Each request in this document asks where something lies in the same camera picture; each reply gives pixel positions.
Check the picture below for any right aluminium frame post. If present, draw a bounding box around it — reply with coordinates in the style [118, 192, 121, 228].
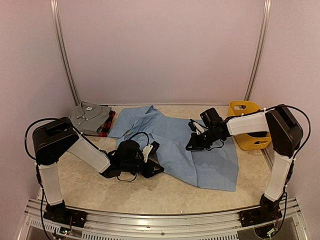
[244, 0, 272, 101]

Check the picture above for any left aluminium frame post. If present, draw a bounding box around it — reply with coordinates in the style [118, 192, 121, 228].
[50, 0, 81, 106]

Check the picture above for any aluminium front rail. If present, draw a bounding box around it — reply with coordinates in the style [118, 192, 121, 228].
[16, 198, 309, 240]

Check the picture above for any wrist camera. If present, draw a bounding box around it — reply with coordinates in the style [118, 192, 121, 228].
[188, 119, 208, 135]
[142, 141, 160, 163]

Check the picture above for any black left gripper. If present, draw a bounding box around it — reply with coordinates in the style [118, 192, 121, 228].
[122, 159, 165, 179]

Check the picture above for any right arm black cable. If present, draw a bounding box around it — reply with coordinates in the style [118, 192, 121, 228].
[264, 104, 312, 161]

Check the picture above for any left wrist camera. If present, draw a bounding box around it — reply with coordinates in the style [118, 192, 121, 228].
[142, 141, 160, 163]

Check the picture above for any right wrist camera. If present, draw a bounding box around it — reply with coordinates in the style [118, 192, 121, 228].
[188, 119, 208, 135]

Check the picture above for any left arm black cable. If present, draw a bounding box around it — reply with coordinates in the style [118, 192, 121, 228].
[24, 117, 76, 236]

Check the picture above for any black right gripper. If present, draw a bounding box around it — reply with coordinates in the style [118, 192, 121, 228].
[186, 127, 222, 151]

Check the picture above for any light blue long sleeve shirt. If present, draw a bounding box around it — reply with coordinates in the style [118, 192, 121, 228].
[107, 105, 238, 193]

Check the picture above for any grey denim shirt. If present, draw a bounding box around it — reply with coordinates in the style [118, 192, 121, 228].
[68, 101, 115, 136]

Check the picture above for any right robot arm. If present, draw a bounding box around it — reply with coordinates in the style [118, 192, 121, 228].
[185, 104, 304, 227]

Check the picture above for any red black plaid shirt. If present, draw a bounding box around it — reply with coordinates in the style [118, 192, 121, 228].
[97, 110, 116, 137]

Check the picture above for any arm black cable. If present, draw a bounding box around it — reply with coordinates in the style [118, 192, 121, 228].
[24, 117, 76, 236]
[264, 104, 312, 161]

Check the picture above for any aluminium frame post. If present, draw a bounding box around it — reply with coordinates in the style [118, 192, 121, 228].
[244, 0, 272, 101]
[50, 0, 81, 106]

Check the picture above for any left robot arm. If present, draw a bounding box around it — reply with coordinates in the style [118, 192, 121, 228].
[32, 117, 164, 228]

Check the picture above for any yellow plastic basket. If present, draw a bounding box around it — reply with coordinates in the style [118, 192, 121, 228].
[227, 100, 272, 151]

